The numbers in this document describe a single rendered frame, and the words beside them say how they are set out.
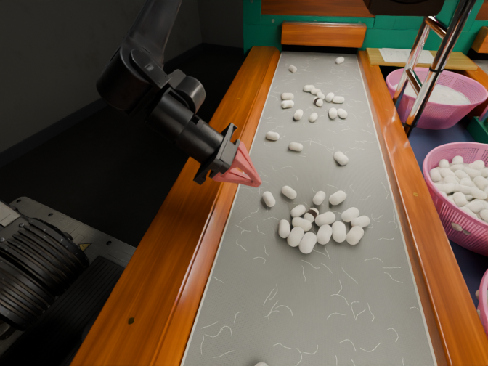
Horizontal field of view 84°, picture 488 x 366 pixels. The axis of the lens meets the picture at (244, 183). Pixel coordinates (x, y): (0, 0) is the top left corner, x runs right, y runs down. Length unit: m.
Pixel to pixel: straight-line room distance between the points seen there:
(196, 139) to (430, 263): 0.38
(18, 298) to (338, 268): 0.46
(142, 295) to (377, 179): 0.48
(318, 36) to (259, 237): 0.87
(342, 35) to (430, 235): 0.83
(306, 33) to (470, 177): 0.74
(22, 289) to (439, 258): 0.60
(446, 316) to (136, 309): 0.39
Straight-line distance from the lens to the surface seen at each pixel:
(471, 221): 0.58
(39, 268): 0.51
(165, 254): 0.44
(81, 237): 0.93
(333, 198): 0.52
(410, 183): 0.60
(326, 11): 1.23
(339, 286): 0.44
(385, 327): 0.44
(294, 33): 1.17
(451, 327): 0.45
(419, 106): 0.75
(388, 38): 1.27
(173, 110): 0.40
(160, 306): 0.40
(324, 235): 0.46
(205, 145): 0.40
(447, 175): 0.70
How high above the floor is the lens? 1.12
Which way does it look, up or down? 44 degrees down
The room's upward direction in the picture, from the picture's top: 2 degrees counter-clockwise
